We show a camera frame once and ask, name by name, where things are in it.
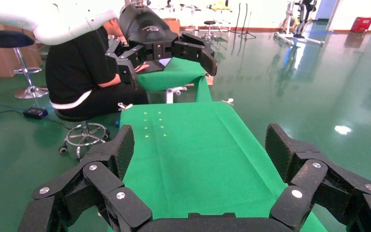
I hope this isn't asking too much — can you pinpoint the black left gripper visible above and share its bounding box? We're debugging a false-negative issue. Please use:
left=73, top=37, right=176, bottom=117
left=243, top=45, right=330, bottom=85
left=104, top=3, right=218, bottom=91

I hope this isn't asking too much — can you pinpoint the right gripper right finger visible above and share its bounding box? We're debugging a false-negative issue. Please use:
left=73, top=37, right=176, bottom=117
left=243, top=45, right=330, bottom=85
left=265, top=124, right=371, bottom=232

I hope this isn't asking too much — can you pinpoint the white metal frame stand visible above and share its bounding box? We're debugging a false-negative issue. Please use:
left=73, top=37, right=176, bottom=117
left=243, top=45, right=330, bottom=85
left=273, top=0, right=326, bottom=47

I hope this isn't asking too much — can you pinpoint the green table cloth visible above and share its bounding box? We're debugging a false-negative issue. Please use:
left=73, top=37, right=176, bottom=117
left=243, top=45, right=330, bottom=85
left=107, top=57, right=328, bottom=232

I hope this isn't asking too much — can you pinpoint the yellow object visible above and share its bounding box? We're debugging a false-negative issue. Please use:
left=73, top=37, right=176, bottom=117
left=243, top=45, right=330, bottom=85
left=211, top=0, right=233, bottom=12

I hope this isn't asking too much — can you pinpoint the red box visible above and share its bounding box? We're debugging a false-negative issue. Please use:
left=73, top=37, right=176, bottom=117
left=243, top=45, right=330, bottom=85
left=350, top=16, right=371, bottom=33

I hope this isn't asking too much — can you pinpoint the black floor cable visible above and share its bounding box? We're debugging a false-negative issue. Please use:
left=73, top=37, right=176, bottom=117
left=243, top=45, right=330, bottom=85
left=0, top=109, right=26, bottom=126

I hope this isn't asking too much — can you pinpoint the person's bare forearm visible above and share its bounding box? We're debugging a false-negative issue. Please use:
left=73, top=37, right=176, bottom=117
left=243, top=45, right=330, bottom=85
left=97, top=72, right=124, bottom=89

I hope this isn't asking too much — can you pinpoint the dark laptop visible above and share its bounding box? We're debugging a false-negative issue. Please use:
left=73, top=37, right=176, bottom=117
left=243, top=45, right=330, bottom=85
left=137, top=58, right=173, bottom=75

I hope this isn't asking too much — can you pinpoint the person in black clothes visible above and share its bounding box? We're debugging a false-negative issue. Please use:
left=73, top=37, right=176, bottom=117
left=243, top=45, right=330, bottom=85
left=44, top=17, right=150, bottom=120

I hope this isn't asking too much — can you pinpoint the chrome wheeled stool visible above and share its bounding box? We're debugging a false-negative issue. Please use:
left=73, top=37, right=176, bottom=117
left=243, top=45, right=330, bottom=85
left=55, top=109, right=111, bottom=162

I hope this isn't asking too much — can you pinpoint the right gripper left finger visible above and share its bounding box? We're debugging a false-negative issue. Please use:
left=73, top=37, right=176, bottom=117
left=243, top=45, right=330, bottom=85
left=18, top=125, right=153, bottom=232

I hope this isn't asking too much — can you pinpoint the black tripod stand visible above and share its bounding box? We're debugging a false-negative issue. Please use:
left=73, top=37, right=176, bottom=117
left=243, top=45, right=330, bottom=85
left=230, top=3, right=257, bottom=40

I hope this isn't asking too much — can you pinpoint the brown cardboard box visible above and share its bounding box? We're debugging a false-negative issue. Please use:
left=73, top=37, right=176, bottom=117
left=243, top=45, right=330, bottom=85
left=163, top=18, right=182, bottom=35

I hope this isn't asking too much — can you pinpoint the black round stool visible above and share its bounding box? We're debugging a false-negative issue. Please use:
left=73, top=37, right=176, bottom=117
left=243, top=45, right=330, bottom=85
left=0, top=30, right=50, bottom=100

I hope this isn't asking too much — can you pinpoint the white table leg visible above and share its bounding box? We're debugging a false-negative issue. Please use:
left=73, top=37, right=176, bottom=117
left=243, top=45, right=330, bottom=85
left=165, top=86, right=188, bottom=104

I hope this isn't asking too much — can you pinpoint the black power adapter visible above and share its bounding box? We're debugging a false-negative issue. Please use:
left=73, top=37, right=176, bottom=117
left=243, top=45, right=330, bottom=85
left=23, top=107, right=49, bottom=120

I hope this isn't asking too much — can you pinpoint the small black stool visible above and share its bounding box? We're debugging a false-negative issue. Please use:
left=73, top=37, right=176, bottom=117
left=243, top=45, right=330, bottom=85
left=203, top=20, right=217, bottom=41

